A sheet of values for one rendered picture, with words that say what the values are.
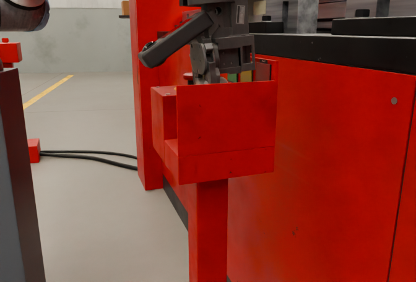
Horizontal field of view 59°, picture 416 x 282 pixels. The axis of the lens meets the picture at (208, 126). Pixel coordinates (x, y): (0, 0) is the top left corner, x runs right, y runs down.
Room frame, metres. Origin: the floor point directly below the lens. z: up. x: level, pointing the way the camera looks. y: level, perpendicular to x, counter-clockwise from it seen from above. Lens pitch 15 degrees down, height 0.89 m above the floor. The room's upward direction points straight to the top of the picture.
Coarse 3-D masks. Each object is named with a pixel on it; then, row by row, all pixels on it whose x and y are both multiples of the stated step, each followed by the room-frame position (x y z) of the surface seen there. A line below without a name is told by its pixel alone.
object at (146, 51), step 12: (204, 12) 0.55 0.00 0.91; (180, 24) 0.57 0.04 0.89; (192, 24) 0.54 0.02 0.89; (204, 24) 0.55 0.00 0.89; (168, 36) 0.53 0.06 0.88; (180, 36) 0.54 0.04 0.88; (192, 36) 0.54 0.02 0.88; (144, 48) 0.53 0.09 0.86; (156, 48) 0.52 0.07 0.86; (168, 48) 0.53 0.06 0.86; (180, 48) 0.54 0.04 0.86; (144, 60) 0.52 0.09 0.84; (156, 60) 0.52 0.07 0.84
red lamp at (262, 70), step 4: (256, 64) 0.61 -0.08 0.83; (260, 64) 0.60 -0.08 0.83; (264, 64) 0.59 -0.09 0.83; (268, 64) 0.58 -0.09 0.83; (256, 68) 0.61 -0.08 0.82; (260, 68) 0.60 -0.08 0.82; (264, 68) 0.59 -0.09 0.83; (268, 68) 0.58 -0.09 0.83; (256, 72) 0.61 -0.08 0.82; (260, 72) 0.60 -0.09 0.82; (264, 72) 0.59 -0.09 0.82; (268, 72) 0.58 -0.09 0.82; (256, 76) 0.61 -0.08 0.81; (260, 76) 0.60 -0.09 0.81; (264, 76) 0.59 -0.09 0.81; (268, 76) 0.58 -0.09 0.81; (256, 80) 0.61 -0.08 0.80; (260, 80) 0.60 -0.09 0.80; (264, 80) 0.59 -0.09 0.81; (268, 80) 0.57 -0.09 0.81
